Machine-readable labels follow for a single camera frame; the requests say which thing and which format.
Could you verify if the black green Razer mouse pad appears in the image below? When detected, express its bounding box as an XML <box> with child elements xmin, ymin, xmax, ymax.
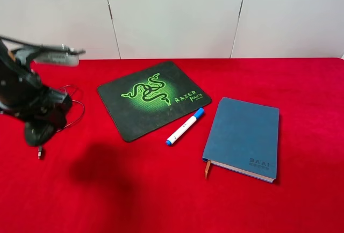
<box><xmin>97</xmin><ymin>61</ymin><xmax>211</xmax><ymax>142</ymax></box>

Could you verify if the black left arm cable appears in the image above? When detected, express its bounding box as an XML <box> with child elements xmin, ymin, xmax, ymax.
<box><xmin>0</xmin><ymin>35</ymin><xmax>65</xmax><ymax>53</ymax></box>

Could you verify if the red table cloth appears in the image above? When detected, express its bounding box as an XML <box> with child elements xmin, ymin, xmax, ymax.
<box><xmin>1</xmin><ymin>58</ymin><xmax>343</xmax><ymax>232</ymax></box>

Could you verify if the white blue marker pen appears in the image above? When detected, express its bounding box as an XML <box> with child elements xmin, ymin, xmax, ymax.
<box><xmin>166</xmin><ymin>107</ymin><xmax>205</xmax><ymax>146</ymax></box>

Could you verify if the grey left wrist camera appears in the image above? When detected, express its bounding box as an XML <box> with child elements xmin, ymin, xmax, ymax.
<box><xmin>33</xmin><ymin>45</ymin><xmax>85</xmax><ymax>67</ymax></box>

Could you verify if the black mouse USB cable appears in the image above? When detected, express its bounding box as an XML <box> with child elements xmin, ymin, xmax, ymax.
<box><xmin>37</xmin><ymin>84</ymin><xmax>85</xmax><ymax>160</ymax></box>

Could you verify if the blue BAAI notebook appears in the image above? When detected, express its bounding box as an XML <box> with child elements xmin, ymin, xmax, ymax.
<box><xmin>202</xmin><ymin>97</ymin><xmax>280</xmax><ymax>183</ymax></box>

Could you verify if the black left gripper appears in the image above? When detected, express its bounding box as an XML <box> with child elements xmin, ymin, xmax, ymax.
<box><xmin>1</xmin><ymin>41</ymin><xmax>71</xmax><ymax>130</ymax></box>

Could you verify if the black computer mouse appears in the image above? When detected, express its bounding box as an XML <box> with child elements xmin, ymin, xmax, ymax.
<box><xmin>24</xmin><ymin>121</ymin><xmax>57</xmax><ymax>147</ymax></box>

